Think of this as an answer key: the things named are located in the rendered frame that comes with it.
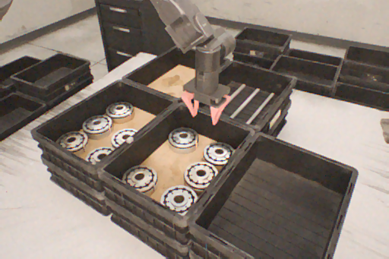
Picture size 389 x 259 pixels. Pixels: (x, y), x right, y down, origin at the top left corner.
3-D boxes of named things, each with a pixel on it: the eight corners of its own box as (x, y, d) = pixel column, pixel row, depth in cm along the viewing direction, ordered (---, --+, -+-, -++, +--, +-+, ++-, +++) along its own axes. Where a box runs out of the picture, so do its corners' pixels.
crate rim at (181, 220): (185, 229, 72) (185, 223, 71) (95, 176, 86) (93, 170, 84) (256, 136, 99) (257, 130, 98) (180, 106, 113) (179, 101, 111)
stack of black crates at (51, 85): (62, 146, 208) (42, 88, 182) (31, 132, 219) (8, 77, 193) (102, 114, 237) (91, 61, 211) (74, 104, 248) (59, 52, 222)
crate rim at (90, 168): (95, 176, 86) (93, 170, 84) (30, 137, 99) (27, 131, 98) (180, 106, 113) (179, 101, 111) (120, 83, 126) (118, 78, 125)
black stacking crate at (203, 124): (185, 251, 78) (185, 224, 71) (102, 198, 91) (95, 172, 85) (252, 157, 105) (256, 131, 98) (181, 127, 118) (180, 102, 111)
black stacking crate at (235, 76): (252, 157, 105) (256, 131, 99) (181, 127, 118) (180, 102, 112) (292, 102, 132) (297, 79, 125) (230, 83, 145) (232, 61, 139)
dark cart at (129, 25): (151, 104, 273) (140, 0, 220) (111, 92, 290) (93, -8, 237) (185, 74, 316) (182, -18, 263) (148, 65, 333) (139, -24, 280)
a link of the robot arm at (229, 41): (168, 34, 72) (193, 14, 66) (192, 20, 80) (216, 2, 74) (197, 77, 74) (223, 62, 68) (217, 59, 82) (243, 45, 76)
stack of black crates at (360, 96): (384, 137, 215) (404, 96, 195) (384, 165, 194) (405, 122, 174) (324, 121, 230) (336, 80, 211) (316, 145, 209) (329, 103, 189)
